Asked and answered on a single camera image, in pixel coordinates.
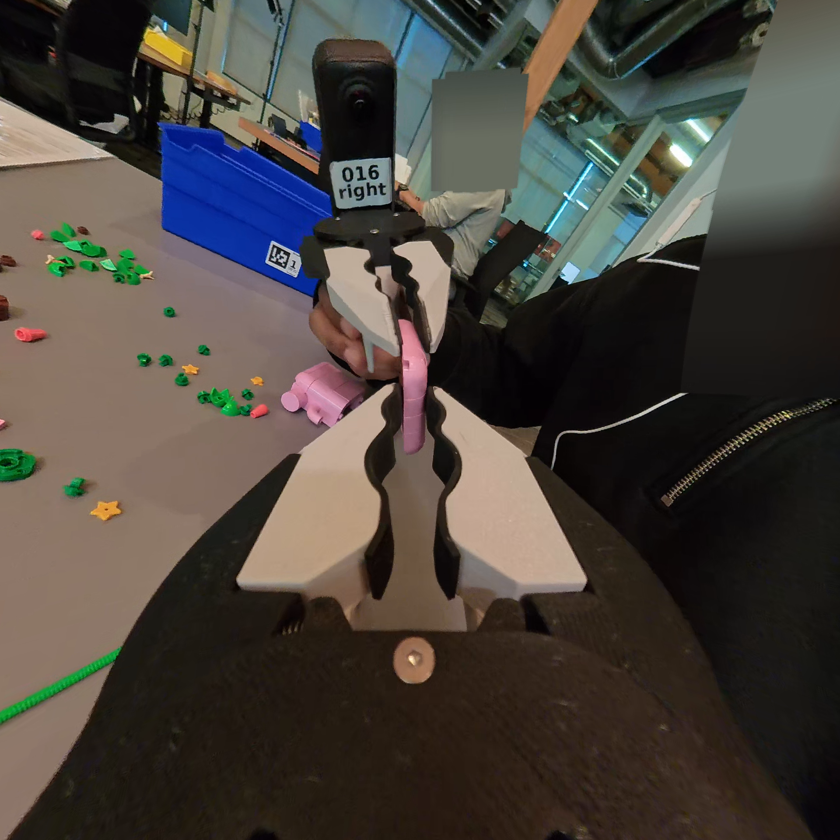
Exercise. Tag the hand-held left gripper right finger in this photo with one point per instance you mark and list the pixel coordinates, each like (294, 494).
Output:
(512, 525)

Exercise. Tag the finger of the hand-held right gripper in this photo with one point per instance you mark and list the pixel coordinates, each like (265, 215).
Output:
(351, 289)
(433, 275)

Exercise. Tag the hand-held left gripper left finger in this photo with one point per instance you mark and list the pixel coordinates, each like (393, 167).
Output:
(308, 525)

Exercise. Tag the pink brick block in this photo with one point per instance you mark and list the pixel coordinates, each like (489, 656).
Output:
(413, 407)

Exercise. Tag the person's right hand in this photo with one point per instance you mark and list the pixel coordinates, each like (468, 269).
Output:
(338, 341)

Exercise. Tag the wooden top office desk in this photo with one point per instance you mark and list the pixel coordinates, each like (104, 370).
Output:
(216, 85)
(275, 141)

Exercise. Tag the black office chair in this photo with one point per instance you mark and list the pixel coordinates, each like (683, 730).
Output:
(518, 256)
(105, 65)

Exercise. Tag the pink brick animal body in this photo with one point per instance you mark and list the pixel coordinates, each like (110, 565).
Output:
(321, 390)

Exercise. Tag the green dome piece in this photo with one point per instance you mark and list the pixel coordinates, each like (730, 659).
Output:
(229, 410)

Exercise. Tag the green spiky leaf piece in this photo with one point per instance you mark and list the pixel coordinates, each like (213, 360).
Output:
(220, 399)

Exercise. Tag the blue plastic bin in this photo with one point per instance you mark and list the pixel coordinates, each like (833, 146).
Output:
(216, 203)

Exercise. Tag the yellow plastic bin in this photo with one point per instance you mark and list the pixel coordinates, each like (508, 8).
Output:
(167, 49)

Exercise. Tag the person's black jacket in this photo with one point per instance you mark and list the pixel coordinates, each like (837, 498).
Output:
(722, 525)

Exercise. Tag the scattered small green clips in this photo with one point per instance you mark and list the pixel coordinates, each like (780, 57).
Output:
(75, 487)

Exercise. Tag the pile of green leaf pieces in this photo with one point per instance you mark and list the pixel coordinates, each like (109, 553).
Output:
(88, 248)

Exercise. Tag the green round plate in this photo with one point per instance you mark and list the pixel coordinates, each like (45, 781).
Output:
(26, 467)

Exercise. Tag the green flexible rod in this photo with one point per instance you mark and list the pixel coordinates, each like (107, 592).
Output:
(59, 686)

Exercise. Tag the paper instruction sheet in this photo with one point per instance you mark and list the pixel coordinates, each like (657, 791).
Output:
(39, 138)

